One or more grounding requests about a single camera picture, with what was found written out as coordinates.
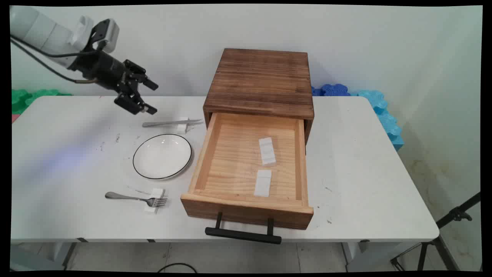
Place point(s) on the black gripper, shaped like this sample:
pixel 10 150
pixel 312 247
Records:
pixel 102 69

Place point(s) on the steel table knife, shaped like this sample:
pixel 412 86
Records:
pixel 165 123

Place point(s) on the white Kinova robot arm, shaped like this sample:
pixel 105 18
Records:
pixel 36 30

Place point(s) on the white ceramic cutlery rest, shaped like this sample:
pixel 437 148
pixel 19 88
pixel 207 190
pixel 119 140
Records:
pixel 183 129
pixel 263 184
pixel 151 209
pixel 267 152

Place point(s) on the white plate with black rim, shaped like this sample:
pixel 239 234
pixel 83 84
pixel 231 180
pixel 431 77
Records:
pixel 161 156

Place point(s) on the green foam mat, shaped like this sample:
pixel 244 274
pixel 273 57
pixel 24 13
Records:
pixel 34 96

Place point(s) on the steel fork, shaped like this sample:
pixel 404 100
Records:
pixel 123 197

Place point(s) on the light wooden drawer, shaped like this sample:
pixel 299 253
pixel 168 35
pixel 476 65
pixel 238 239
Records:
pixel 238 154

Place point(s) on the red foam mat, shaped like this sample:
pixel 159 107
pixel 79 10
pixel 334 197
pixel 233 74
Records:
pixel 14 117

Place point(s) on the dark wooden drawer cabinet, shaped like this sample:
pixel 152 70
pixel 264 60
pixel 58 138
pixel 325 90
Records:
pixel 261 77

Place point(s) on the white table leg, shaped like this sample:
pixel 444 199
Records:
pixel 61 254
pixel 355 256

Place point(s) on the dark blue foam mat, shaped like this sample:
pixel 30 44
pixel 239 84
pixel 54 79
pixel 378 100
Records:
pixel 332 90

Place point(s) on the light blue foam mat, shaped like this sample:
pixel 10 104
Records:
pixel 386 119

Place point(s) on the black tripod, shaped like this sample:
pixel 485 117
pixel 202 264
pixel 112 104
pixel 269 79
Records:
pixel 442 231

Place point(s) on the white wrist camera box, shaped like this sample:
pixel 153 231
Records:
pixel 109 32

